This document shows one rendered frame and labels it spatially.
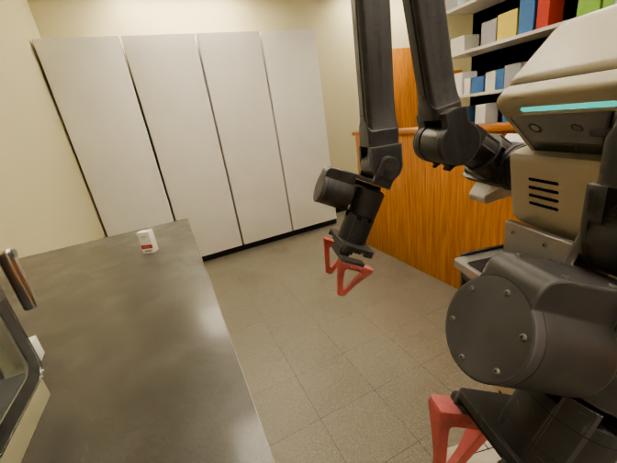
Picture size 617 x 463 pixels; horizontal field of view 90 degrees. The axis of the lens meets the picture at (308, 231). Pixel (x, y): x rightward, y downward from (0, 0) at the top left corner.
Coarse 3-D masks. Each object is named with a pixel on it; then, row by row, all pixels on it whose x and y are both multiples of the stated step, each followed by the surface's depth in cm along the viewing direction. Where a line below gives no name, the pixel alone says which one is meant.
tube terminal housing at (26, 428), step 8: (40, 384) 50; (40, 392) 50; (48, 392) 52; (32, 400) 47; (40, 400) 49; (32, 408) 47; (40, 408) 49; (24, 416) 44; (32, 416) 46; (40, 416) 48; (24, 424) 44; (32, 424) 46; (16, 432) 42; (24, 432) 43; (32, 432) 45; (16, 440) 41; (24, 440) 43; (8, 448) 40; (16, 448) 41; (24, 448) 42; (8, 456) 39; (16, 456) 41
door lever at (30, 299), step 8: (8, 248) 41; (0, 256) 40; (8, 256) 40; (16, 256) 41; (0, 264) 40; (8, 264) 41; (16, 264) 41; (8, 272) 41; (16, 272) 41; (24, 272) 43; (8, 280) 41; (16, 280) 41; (24, 280) 42; (16, 288) 42; (24, 288) 42; (32, 288) 43; (24, 296) 42; (32, 296) 43; (24, 304) 42; (32, 304) 43
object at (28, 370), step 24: (0, 288) 45; (0, 312) 44; (0, 336) 42; (24, 336) 47; (0, 360) 41; (24, 360) 46; (0, 384) 40; (24, 384) 44; (0, 408) 38; (24, 408) 43; (0, 432) 37; (0, 456) 36
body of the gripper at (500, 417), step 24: (480, 408) 23; (504, 408) 22; (528, 408) 20; (552, 408) 19; (576, 408) 18; (504, 432) 21; (528, 432) 20; (552, 432) 19; (576, 432) 18; (600, 432) 17; (504, 456) 20; (528, 456) 19; (552, 456) 19; (576, 456) 18; (600, 456) 18
